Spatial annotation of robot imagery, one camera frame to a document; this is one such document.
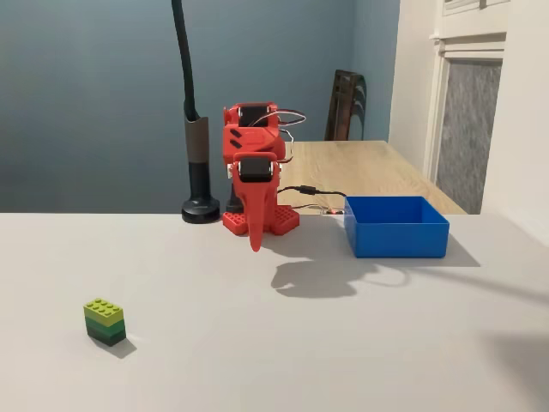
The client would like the green lego brick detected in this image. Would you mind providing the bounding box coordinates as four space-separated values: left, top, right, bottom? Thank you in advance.
82 296 128 348

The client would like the blue plastic bin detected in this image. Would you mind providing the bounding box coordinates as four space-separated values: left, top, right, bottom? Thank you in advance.
343 195 451 260

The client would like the black gooseneck stand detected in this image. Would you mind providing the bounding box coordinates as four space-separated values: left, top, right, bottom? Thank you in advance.
171 0 222 225

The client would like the light wooden table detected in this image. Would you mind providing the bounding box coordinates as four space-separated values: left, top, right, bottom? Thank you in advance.
271 140 469 215

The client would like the dark wooden chair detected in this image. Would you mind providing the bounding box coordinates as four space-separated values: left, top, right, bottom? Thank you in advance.
323 69 370 142

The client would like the black power cable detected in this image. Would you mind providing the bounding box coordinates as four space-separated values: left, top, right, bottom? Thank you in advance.
276 185 349 202

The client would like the black white servo cable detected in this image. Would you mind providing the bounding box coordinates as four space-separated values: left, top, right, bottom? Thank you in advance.
256 108 308 165

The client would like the white window frame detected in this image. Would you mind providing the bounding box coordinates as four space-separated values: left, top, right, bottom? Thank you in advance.
421 0 510 215

